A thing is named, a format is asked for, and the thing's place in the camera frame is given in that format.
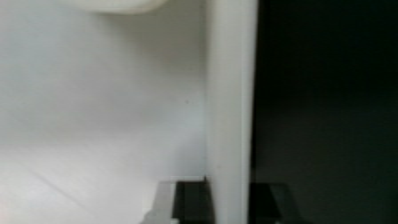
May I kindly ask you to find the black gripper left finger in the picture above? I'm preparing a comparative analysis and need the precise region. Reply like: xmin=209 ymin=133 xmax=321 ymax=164
xmin=140 ymin=177 xmax=215 ymax=224

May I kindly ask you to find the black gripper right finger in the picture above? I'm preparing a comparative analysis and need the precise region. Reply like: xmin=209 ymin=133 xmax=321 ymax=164
xmin=248 ymin=183 xmax=305 ymax=224

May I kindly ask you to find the white square tabletop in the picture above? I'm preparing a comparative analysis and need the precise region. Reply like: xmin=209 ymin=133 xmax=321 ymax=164
xmin=0 ymin=0 xmax=259 ymax=224

